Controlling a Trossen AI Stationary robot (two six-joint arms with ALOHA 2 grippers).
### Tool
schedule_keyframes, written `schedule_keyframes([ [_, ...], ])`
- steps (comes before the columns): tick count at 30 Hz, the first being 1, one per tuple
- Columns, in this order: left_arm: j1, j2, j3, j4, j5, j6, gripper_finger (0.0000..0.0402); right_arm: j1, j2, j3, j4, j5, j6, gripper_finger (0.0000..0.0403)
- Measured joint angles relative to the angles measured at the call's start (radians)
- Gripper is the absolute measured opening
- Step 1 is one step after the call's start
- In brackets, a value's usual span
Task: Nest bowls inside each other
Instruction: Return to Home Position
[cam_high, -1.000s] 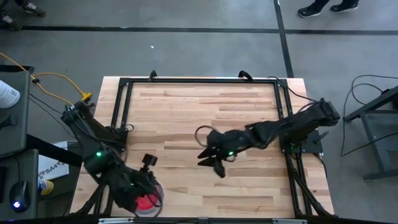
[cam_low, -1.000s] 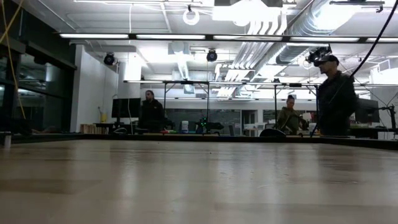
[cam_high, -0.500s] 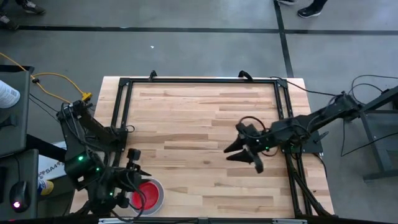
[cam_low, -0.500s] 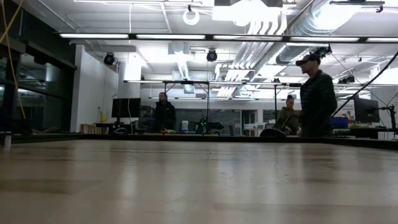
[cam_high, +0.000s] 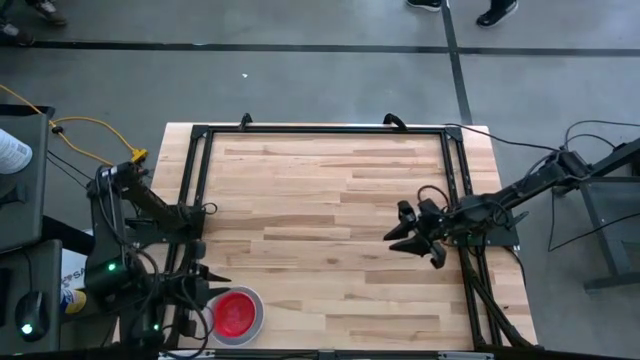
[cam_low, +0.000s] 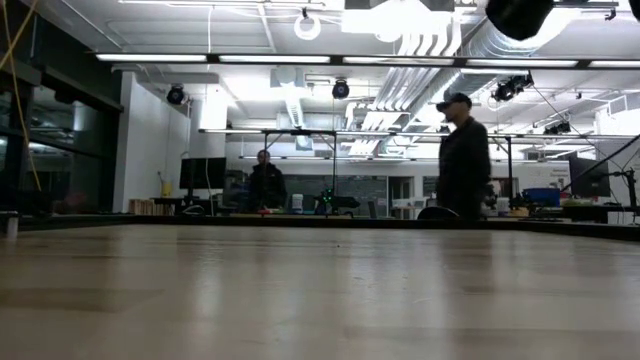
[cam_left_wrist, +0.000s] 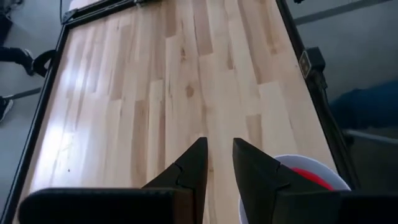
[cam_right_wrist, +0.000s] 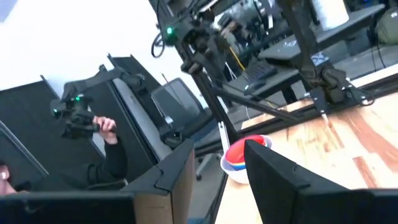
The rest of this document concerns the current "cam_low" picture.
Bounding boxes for stack of wooden blocks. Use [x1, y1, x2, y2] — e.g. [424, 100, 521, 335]
[128, 198, 176, 217]

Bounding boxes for distant black robot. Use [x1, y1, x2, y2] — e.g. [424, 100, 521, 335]
[314, 188, 361, 216]

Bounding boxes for dark chalkboard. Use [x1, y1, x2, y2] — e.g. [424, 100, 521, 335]
[282, 174, 389, 217]

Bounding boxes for person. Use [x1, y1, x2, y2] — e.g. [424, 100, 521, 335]
[248, 149, 289, 212]
[435, 92, 494, 221]

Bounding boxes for black computer monitor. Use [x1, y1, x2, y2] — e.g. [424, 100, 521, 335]
[179, 157, 228, 191]
[568, 156, 612, 199]

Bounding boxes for white ceiling pipes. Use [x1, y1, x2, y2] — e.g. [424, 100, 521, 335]
[344, 19, 464, 157]

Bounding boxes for long ceiling light bar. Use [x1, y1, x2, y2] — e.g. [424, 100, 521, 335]
[94, 52, 640, 70]

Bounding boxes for blue storage bin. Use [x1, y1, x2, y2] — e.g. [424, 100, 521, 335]
[522, 187, 562, 208]

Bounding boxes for distant black rig frame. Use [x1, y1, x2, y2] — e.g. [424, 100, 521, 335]
[198, 127, 516, 221]

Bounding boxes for white hanging ring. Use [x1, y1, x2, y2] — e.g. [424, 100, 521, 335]
[293, 12, 323, 42]

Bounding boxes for black aluminium table frame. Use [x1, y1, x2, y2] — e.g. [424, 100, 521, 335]
[0, 213, 640, 242]

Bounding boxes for black hanging camera cluster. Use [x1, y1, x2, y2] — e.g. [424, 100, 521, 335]
[491, 72, 535, 104]

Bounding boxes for silver ventilation duct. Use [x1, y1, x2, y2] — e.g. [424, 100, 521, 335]
[394, 7, 581, 121]

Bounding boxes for yellow extension cable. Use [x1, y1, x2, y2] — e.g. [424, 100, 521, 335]
[0, 0, 43, 193]

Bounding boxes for black camera stand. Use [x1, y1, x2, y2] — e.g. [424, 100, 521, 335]
[607, 167, 640, 224]

